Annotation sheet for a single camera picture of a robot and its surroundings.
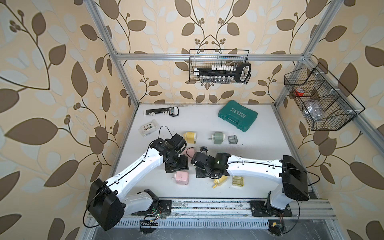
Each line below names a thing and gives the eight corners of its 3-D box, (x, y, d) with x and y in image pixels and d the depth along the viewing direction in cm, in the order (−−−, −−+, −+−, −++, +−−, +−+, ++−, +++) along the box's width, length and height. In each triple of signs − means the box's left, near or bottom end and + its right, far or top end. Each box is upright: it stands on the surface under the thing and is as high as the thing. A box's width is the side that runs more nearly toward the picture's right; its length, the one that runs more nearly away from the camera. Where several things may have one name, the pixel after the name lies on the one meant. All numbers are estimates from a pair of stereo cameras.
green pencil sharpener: (210, 141, 101) (211, 135, 95) (216, 135, 104) (218, 129, 98) (218, 147, 98) (219, 141, 92) (224, 140, 101) (226, 135, 95)
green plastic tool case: (216, 116, 115) (216, 112, 111) (230, 102, 125) (231, 98, 121) (244, 133, 104) (246, 130, 101) (258, 117, 114) (260, 113, 111)
